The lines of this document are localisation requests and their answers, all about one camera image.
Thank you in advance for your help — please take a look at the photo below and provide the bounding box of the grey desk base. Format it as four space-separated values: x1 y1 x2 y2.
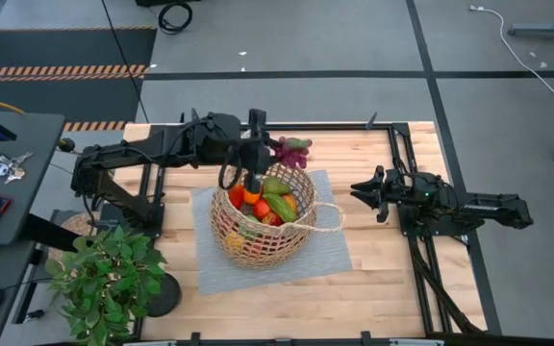
506 0 554 38

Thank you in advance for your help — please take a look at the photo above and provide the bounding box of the green pear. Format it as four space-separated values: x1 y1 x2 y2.
262 176 292 196

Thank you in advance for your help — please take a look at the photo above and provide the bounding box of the woven wicker basket with handles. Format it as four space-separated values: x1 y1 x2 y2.
209 161 346 270

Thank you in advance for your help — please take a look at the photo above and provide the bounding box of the black plant pot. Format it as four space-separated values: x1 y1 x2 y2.
144 273 184 320

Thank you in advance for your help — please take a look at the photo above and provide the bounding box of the round red tomato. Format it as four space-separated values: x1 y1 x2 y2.
252 199 272 221

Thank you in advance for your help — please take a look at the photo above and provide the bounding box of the green leafy plant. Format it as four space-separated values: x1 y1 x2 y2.
43 226 168 346

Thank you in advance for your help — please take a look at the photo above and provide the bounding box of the dark grey desk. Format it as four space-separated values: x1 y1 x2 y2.
0 110 66 346

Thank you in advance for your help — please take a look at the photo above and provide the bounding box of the white floor cable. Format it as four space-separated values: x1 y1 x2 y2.
468 4 554 99

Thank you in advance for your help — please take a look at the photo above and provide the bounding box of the grey woven table mat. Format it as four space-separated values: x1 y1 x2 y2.
189 168 354 295

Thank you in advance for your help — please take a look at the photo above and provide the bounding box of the purple grape bunch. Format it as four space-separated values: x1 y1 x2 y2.
269 136 314 170

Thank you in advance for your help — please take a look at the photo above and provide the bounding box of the black aluminium table frame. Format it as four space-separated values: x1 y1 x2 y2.
135 122 490 346

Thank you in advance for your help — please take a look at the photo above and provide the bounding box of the coiled black cable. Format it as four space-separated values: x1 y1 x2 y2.
157 1 194 36

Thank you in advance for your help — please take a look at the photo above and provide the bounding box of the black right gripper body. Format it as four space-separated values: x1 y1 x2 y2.
381 167 447 218

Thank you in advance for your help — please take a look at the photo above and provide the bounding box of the green cucumber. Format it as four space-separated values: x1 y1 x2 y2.
262 192 298 224

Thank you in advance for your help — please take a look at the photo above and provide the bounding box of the black hazard striped floor mat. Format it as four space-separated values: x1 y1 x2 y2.
0 27 158 132

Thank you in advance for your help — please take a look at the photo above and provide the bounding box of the round woven placemat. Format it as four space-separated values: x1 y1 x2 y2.
48 211 103 263

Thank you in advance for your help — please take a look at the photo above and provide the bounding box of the long red orange pepper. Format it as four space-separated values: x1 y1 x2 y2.
227 184 246 210

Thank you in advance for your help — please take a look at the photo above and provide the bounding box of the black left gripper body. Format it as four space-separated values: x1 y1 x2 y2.
218 136 279 178

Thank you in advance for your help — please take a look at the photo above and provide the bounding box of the thin black floor cable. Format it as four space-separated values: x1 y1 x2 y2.
101 0 151 124

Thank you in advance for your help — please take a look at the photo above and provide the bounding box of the key bunch with fob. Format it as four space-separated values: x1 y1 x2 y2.
0 151 35 185

